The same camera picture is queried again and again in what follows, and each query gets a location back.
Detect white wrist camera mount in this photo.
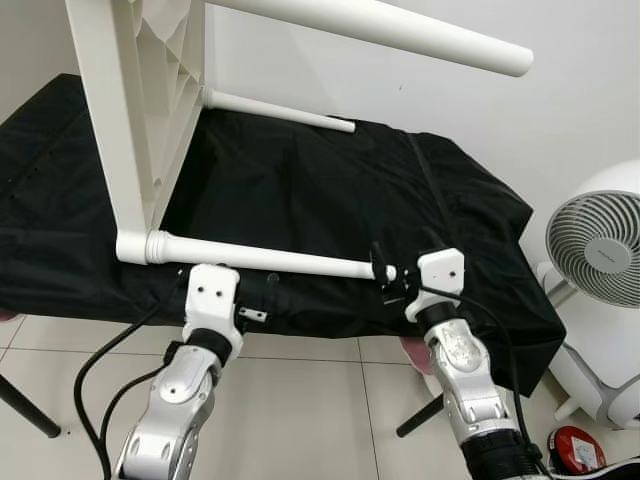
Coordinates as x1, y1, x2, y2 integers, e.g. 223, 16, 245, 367
181, 262, 242, 347
404, 247, 467, 324

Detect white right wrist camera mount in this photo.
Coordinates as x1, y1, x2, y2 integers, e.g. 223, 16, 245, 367
404, 247, 467, 324

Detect pink object under table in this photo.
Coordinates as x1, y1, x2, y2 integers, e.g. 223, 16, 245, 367
399, 334, 437, 377

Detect white round fan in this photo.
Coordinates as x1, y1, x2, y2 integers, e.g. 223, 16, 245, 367
538, 158, 640, 433

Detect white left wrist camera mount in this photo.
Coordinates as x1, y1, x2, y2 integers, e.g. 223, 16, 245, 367
181, 262, 242, 347

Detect black table cloth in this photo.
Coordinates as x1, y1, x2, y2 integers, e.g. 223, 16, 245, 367
0, 73, 569, 398

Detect white plastic children tabletop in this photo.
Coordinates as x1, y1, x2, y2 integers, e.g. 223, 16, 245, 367
64, 0, 209, 264

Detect red round floor device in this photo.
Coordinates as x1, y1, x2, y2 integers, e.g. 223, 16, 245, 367
547, 423, 608, 475

